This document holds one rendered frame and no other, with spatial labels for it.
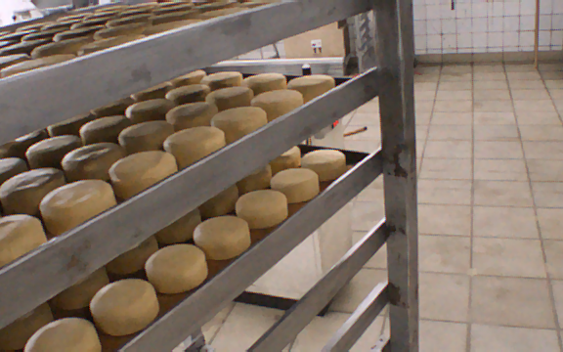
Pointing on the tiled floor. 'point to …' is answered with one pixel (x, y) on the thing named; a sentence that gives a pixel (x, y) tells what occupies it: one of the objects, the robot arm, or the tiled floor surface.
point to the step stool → (261, 56)
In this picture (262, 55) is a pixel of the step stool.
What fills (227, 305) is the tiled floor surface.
